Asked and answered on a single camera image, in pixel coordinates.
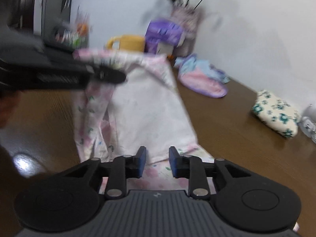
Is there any pink floral baby dress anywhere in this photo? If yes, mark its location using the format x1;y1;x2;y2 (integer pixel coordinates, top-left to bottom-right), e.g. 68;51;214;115
72;49;214;190

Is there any person's left hand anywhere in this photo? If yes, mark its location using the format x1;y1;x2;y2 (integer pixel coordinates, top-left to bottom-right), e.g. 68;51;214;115
0;91;22;128

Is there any cluttered storage rack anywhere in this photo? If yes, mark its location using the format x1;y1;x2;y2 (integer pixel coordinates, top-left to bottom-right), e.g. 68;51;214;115
53;6;90;50

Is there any grey refrigerator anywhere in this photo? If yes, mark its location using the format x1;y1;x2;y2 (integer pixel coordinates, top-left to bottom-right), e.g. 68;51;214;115
33;0;72;41

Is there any yellow ceramic mug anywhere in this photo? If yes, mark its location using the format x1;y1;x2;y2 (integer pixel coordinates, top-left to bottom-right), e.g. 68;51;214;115
105;35;145;53

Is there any lower purple tissue pack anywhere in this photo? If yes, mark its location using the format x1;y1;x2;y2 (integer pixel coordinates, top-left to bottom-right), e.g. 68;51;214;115
145;40;174;55

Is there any purple tissue pack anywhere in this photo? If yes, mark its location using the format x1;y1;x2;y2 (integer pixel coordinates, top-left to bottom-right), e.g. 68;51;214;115
145;40;174;55
145;18;185;47

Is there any cream green-flower folded cloth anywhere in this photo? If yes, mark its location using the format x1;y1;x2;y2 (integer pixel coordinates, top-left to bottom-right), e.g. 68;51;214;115
252;90;301;138

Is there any white astronaut speaker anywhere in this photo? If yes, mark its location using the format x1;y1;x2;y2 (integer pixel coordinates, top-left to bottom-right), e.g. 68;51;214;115
299;104;316;143

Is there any upper purple tissue pack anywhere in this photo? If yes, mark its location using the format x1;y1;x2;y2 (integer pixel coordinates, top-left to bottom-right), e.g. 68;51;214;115
145;18;185;47

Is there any blue pink purple garment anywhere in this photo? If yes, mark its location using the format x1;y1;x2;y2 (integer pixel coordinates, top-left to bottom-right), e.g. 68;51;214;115
174;54;230;99

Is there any pink patterned flower vase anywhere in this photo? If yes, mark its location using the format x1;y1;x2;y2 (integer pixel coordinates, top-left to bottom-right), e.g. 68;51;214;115
170;6;201;57

